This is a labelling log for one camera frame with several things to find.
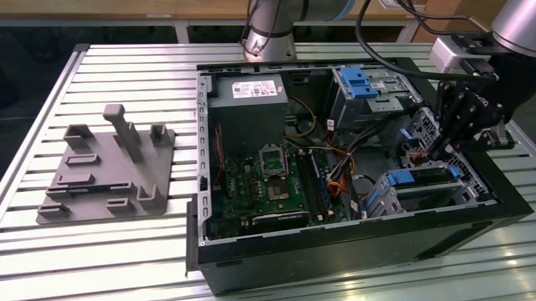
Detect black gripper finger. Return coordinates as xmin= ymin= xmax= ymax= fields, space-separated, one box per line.
xmin=426 ymin=80 xmax=467 ymax=161
xmin=431 ymin=105 xmax=498 ymax=162

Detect hard disk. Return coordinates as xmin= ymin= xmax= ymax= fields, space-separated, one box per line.
xmin=387 ymin=167 xmax=462 ymax=191

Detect metal disk bay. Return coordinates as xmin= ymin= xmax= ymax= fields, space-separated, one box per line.
xmin=363 ymin=169 xmax=502 ymax=220

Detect RAM slot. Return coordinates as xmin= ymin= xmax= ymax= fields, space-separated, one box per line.
xmin=312 ymin=150 xmax=329 ymax=219
xmin=304 ymin=149 xmax=323 ymax=219
xmin=297 ymin=149 xmax=315 ymax=217
xmin=317 ymin=153 xmax=336 ymax=217

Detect black expansion slot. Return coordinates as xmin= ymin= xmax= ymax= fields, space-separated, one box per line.
xmin=251 ymin=213 xmax=311 ymax=228

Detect metal optical drive cage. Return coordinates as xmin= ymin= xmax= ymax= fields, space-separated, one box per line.
xmin=331 ymin=67 xmax=423 ymax=132

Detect blue plastic latch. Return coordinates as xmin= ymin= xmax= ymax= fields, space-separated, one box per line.
xmin=341 ymin=67 xmax=379 ymax=98

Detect metal socket cover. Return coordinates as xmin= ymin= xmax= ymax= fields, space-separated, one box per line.
xmin=260 ymin=144 xmax=291 ymax=175

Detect grey power supply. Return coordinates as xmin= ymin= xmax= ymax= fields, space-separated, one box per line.
xmin=208 ymin=74 xmax=289 ymax=157

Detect black PC case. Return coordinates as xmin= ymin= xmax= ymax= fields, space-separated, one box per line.
xmin=184 ymin=57 xmax=525 ymax=297

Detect green motherboard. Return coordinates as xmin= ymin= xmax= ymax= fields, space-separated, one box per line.
xmin=208 ymin=137 xmax=354 ymax=239

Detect grey parts rack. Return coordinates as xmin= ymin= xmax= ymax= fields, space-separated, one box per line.
xmin=35 ymin=103 xmax=177 ymax=225

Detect background workbench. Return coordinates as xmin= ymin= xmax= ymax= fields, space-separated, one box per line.
xmin=0 ymin=0 xmax=495 ymax=45

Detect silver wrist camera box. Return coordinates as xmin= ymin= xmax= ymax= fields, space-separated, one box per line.
xmin=430 ymin=33 xmax=493 ymax=75

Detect black wire bundle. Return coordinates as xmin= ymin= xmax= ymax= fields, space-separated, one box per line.
xmin=333 ymin=117 xmax=406 ymax=189

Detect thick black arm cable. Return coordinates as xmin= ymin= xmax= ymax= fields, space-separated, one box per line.
xmin=355 ymin=0 xmax=502 ymax=83

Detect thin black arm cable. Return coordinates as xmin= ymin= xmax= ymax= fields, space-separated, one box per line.
xmin=398 ymin=0 xmax=494 ymax=34

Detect yellow and black wires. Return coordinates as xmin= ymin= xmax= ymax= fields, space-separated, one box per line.
xmin=284 ymin=96 xmax=320 ymax=139

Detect orange wire bundle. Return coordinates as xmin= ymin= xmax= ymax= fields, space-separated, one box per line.
xmin=328 ymin=153 xmax=356 ymax=198

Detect thin red wire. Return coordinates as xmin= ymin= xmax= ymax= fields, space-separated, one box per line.
xmin=213 ymin=123 xmax=224 ymax=186

